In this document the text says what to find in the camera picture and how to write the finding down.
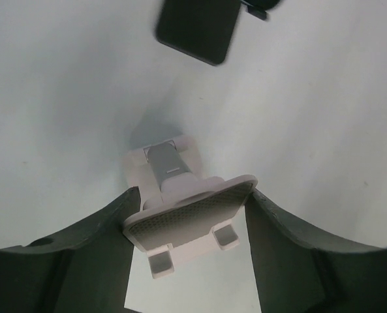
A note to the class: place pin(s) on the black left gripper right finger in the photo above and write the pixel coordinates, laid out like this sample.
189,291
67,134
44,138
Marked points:
299,267

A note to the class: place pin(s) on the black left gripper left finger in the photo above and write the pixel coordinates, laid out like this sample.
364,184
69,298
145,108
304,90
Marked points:
82,268

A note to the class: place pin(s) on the white folding phone stand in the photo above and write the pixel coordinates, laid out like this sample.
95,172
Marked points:
191,252

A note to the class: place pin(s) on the black folding phone stand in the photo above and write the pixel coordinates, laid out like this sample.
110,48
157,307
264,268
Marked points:
204,29

